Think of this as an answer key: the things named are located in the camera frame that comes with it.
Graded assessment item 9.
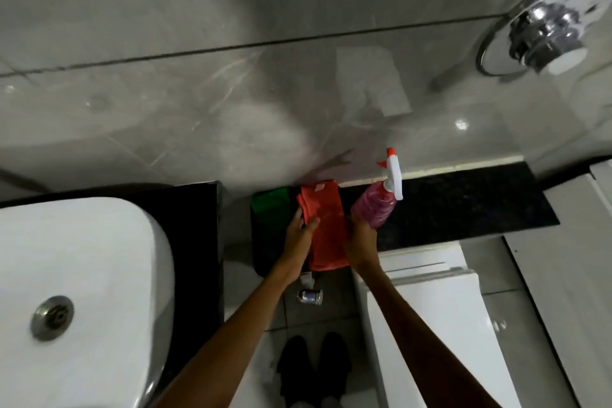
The person's black left shoe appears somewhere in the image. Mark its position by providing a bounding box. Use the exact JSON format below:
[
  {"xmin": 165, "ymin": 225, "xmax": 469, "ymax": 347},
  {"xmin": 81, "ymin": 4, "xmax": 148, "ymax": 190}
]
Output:
[{"xmin": 276, "ymin": 336, "xmax": 310, "ymax": 408}]

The pink spray bottle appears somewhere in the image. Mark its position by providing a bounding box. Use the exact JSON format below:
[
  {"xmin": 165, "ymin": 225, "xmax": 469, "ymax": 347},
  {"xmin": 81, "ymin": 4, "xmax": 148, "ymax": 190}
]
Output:
[{"xmin": 350, "ymin": 147, "xmax": 404, "ymax": 230}]

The black trash bin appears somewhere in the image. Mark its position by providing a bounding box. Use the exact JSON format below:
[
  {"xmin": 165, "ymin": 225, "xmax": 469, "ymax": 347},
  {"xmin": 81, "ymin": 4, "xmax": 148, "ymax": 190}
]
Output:
[{"xmin": 251, "ymin": 187, "xmax": 316, "ymax": 278}]

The black granite ledge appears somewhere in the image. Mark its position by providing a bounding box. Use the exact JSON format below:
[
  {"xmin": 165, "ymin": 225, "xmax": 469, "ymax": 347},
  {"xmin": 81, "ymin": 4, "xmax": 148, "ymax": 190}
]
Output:
[{"xmin": 335, "ymin": 162, "xmax": 560, "ymax": 251}]

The person's black shoe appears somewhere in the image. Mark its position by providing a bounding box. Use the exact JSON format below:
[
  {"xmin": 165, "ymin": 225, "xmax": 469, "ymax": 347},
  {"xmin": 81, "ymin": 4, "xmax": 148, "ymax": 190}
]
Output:
[
  {"xmin": 317, "ymin": 331, "xmax": 353, "ymax": 408},
  {"xmin": 276, "ymin": 336, "xmax": 310, "ymax": 408}
]

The black granite sink counter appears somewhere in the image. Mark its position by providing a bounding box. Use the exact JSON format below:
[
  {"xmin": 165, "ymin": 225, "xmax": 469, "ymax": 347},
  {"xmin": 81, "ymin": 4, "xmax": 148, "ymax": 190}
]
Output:
[{"xmin": 0, "ymin": 181, "xmax": 225, "ymax": 394}]

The person's right forearm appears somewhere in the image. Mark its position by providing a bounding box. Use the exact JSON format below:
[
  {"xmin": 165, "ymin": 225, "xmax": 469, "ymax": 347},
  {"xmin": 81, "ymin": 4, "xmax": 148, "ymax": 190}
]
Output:
[{"xmin": 353, "ymin": 263, "xmax": 503, "ymax": 408}]

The person's black right shoe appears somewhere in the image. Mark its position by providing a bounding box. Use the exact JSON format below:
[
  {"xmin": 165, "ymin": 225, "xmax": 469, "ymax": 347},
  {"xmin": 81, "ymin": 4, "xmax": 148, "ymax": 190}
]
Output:
[{"xmin": 317, "ymin": 331, "xmax": 353, "ymax": 408}]

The person's left hand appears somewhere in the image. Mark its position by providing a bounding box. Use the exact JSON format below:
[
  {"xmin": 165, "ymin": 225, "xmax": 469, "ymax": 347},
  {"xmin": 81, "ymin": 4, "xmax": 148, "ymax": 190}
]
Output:
[{"xmin": 279, "ymin": 206, "xmax": 321, "ymax": 273}]

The person's right hand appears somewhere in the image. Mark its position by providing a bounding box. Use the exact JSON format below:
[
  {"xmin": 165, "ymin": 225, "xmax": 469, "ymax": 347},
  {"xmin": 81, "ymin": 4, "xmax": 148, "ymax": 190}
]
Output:
[{"xmin": 342, "ymin": 215, "xmax": 382, "ymax": 274}]

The chrome flush valve button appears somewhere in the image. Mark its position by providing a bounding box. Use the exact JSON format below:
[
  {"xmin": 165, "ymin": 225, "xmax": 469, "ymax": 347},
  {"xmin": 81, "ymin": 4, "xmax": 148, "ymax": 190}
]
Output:
[{"xmin": 475, "ymin": 0, "xmax": 612, "ymax": 77}]

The white door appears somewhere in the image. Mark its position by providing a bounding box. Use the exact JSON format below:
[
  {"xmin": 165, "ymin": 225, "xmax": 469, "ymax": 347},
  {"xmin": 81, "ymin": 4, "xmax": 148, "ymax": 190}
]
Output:
[{"xmin": 504, "ymin": 159, "xmax": 612, "ymax": 408}]

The person's left forearm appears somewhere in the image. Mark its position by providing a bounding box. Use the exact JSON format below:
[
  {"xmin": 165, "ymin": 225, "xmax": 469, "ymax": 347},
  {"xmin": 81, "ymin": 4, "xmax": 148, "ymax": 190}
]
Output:
[{"xmin": 152, "ymin": 259, "xmax": 304, "ymax": 408}]

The white ceramic sink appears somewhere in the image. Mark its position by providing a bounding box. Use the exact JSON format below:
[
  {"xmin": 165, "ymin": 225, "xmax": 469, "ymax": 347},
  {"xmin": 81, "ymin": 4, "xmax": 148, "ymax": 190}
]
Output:
[{"xmin": 0, "ymin": 196, "xmax": 176, "ymax": 408}]

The white toilet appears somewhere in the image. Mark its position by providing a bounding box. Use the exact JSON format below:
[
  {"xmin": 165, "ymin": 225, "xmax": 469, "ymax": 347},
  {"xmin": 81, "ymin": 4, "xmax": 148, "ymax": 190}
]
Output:
[{"xmin": 352, "ymin": 241, "xmax": 523, "ymax": 408}]

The metal sink drain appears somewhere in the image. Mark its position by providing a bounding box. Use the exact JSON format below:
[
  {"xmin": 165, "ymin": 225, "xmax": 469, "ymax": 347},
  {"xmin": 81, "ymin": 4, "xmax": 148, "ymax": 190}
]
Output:
[{"xmin": 31, "ymin": 296, "xmax": 75, "ymax": 342}]

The red cleaning cloth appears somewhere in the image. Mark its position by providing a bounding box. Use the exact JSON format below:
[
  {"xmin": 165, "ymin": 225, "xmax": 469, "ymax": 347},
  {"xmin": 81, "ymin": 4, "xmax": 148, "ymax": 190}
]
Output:
[{"xmin": 296, "ymin": 180, "xmax": 350, "ymax": 273}]

